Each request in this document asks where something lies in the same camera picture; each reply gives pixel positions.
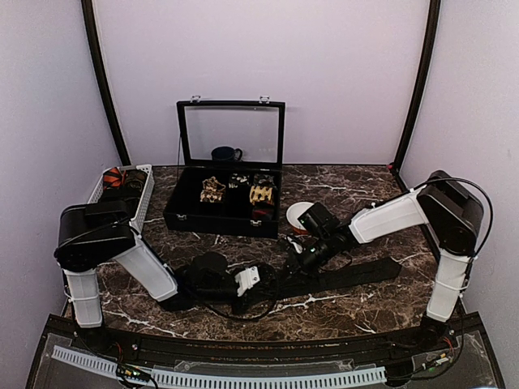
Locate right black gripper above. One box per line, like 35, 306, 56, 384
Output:
276, 234, 335, 289

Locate black necktie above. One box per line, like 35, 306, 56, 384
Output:
278, 257, 402, 299

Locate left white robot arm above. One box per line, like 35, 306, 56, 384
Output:
54, 200, 281, 353

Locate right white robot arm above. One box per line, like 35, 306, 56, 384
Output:
286, 170, 494, 352

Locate white and orange bowl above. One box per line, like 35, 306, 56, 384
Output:
285, 201, 314, 235

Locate red black rolled tie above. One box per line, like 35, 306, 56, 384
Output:
251, 203, 275, 220

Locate tan patterned rolled tie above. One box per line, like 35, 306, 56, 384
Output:
249, 173, 277, 205

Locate black white rolled tie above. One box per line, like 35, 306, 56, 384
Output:
228, 173, 251, 190

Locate leopard print rolled tie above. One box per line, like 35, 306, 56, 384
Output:
199, 177, 226, 203

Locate black tie storage box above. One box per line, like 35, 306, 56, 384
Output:
163, 96, 285, 238

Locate dark blue mug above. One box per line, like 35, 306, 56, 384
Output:
211, 146, 243, 162

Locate white plastic basket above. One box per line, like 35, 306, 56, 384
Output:
88, 164, 155, 233

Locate brown rolled tie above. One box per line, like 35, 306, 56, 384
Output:
123, 169, 148, 190

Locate orange striped rolled tie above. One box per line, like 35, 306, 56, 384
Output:
102, 167, 126, 190

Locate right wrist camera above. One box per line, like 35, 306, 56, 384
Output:
298, 202, 341, 239

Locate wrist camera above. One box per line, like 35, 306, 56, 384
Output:
298, 202, 341, 239
189, 251, 228, 288

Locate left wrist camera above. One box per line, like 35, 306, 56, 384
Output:
189, 251, 228, 288

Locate white cable duct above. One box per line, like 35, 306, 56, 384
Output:
51, 345, 387, 388

